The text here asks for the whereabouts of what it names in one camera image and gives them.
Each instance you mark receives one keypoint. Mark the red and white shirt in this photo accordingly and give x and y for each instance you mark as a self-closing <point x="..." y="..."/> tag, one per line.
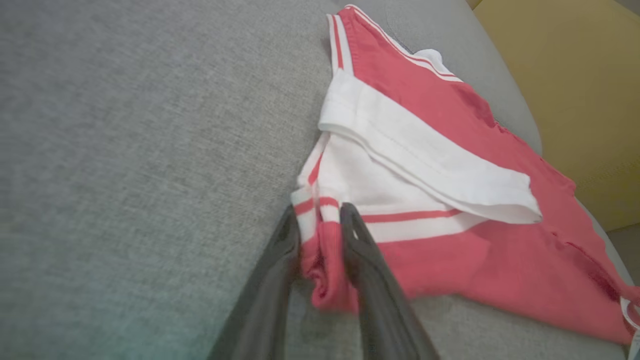
<point x="475" y="260"/>

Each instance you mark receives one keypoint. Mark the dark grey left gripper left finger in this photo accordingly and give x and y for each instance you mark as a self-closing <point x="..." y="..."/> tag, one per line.
<point x="260" y="310"/>

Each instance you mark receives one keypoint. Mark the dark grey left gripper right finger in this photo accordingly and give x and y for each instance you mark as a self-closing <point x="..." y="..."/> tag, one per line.
<point x="380" y="310"/>

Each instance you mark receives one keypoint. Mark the yellow sofa back cushion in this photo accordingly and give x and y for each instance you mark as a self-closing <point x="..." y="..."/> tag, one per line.
<point x="575" y="90"/>

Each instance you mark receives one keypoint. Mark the grey fabric sofa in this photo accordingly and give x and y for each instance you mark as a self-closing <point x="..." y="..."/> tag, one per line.
<point x="150" y="150"/>

